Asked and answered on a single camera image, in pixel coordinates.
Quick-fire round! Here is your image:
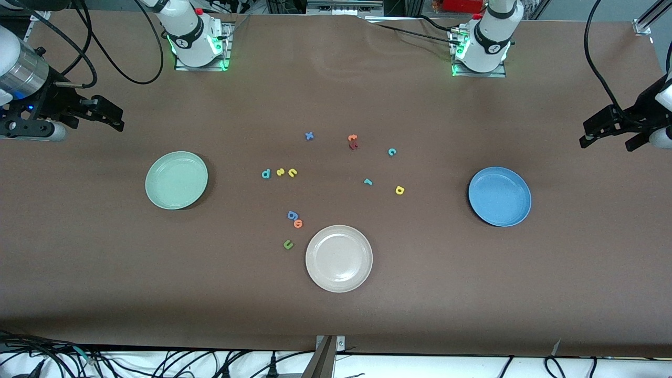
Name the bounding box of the aluminium profile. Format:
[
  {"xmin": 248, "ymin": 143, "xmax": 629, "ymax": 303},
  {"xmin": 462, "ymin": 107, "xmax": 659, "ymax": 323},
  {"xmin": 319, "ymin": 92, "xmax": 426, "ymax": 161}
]
[
  {"xmin": 24, "ymin": 6, "xmax": 53, "ymax": 43},
  {"xmin": 633, "ymin": 0, "xmax": 672, "ymax": 36}
]

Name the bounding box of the green plate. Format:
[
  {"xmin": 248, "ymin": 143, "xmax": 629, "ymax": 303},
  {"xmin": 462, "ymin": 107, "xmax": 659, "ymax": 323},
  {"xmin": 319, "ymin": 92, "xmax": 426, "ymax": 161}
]
[{"xmin": 145, "ymin": 151, "xmax": 209, "ymax": 211}]

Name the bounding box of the blue plate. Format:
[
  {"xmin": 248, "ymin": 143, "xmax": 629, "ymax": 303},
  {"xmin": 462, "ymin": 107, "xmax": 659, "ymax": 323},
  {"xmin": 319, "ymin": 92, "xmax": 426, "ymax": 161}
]
[{"xmin": 468, "ymin": 166, "xmax": 532, "ymax": 227}]

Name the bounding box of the red box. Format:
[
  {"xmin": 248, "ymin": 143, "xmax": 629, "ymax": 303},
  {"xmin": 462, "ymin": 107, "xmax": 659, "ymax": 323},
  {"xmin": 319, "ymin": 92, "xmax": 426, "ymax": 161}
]
[{"xmin": 443, "ymin": 0, "xmax": 485, "ymax": 14}]

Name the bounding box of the grey equipment box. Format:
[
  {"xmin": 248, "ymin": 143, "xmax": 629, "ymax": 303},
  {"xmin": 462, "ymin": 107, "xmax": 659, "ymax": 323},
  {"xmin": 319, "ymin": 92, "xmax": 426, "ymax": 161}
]
[{"xmin": 306, "ymin": 0, "xmax": 385, "ymax": 17}]

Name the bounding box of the beige plate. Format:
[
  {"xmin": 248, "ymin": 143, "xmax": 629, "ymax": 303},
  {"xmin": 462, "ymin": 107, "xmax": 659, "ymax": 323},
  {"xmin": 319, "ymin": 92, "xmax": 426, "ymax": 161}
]
[{"xmin": 305, "ymin": 225, "xmax": 374, "ymax": 293}]

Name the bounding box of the grey metal beam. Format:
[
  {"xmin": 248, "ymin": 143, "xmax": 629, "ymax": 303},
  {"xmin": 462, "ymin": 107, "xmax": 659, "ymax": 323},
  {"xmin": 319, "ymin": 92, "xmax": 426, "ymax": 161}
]
[{"xmin": 300, "ymin": 336, "xmax": 337, "ymax": 378}]

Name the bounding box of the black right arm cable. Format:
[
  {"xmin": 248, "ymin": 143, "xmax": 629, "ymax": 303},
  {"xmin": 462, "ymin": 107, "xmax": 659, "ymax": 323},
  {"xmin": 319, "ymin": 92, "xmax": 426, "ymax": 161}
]
[
  {"xmin": 71, "ymin": 0, "xmax": 164, "ymax": 86},
  {"xmin": 0, "ymin": 0, "xmax": 99, "ymax": 89}
]

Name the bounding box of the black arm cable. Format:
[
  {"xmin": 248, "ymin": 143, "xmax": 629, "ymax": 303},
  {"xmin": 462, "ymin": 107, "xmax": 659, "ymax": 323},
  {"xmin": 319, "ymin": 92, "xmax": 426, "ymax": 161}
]
[
  {"xmin": 71, "ymin": 0, "xmax": 164, "ymax": 86},
  {"xmin": 584, "ymin": 0, "xmax": 627, "ymax": 115},
  {"xmin": 0, "ymin": 0, "xmax": 99, "ymax": 89}
]

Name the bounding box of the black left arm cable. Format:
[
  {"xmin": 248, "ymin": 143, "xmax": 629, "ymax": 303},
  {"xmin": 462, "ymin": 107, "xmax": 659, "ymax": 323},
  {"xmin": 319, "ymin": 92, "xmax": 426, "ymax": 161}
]
[{"xmin": 584, "ymin": 0, "xmax": 627, "ymax": 115}]

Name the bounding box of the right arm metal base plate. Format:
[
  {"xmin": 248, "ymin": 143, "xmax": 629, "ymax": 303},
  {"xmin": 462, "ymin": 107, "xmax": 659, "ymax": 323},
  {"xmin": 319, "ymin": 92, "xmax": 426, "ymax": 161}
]
[{"xmin": 174, "ymin": 21, "xmax": 232, "ymax": 72}]

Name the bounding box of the black cable on table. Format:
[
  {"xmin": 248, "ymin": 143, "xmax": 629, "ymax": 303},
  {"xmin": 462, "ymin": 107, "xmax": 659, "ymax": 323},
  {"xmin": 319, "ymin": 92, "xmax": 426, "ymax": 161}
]
[{"xmin": 374, "ymin": 15, "xmax": 463, "ymax": 47}]

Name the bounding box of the black floor cable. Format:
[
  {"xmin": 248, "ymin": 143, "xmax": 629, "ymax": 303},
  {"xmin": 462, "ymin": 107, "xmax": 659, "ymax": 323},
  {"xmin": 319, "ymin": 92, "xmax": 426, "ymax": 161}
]
[
  {"xmin": 544, "ymin": 356, "xmax": 568, "ymax": 378},
  {"xmin": 0, "ymin": 330, "xmax": 111, "ymax": 378}
]

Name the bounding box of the metal table bracket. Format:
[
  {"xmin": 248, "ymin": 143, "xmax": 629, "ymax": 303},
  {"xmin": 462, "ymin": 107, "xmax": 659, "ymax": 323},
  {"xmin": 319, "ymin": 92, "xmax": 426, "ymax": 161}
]
[{"xmin": 315, "ymin": 335, "xmax": 347, "ymax": 353}]

